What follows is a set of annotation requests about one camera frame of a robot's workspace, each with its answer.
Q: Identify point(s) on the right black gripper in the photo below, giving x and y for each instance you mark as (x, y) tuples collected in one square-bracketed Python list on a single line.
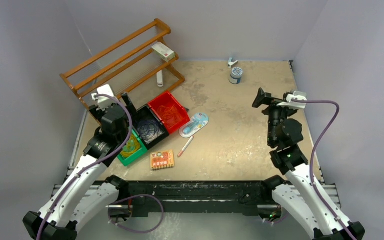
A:
[(265, 99)]

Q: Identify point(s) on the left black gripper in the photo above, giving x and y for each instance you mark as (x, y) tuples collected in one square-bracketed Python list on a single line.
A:
[(128, 104)]

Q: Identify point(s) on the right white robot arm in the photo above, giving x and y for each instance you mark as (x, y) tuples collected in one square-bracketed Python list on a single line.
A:
[(297, 190)]

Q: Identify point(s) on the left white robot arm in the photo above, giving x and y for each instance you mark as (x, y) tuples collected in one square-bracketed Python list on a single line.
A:
[(67, 212)]

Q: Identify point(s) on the black plastic bin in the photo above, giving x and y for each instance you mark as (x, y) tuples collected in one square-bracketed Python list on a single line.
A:
[(149, 127)]

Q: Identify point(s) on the green plastic bin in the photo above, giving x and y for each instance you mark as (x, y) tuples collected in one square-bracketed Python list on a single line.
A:
[(133, 149)]

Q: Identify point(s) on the red plastic bin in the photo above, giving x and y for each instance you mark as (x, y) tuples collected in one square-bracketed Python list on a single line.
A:
[(170, 111)]

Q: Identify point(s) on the white stapler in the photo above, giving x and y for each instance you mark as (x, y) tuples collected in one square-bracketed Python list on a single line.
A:
[(160, 79)]

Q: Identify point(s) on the wooden shelf rack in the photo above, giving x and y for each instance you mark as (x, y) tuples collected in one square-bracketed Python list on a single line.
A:
[(89, 84)]

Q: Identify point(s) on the orange snack packet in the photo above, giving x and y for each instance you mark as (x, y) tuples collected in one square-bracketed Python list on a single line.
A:
[(161, 160)]

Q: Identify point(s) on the white orange pen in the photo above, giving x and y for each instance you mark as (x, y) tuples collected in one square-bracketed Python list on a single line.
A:
[(185, 146)]

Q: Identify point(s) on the blue toothbrush blister pack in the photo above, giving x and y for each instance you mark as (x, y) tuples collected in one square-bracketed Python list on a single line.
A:
[(196, 123)]

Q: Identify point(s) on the white red carton box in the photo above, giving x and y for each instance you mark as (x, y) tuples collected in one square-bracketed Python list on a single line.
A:
[(164, 52)]

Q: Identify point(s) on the blue lidded jar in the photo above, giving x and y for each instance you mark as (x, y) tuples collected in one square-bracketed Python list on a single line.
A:
[(236, 75)]

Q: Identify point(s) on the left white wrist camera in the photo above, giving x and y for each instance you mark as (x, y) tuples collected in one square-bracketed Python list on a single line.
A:
[(104, 92)]

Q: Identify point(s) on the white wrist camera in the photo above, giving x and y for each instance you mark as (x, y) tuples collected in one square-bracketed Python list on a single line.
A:
[(295, 100), (104, 92)]

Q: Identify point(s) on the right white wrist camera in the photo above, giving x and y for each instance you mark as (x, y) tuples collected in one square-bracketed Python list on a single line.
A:
[(295, 100)]

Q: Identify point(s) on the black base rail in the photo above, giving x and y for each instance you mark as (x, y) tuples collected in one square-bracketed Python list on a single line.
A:
[(249, 198)]

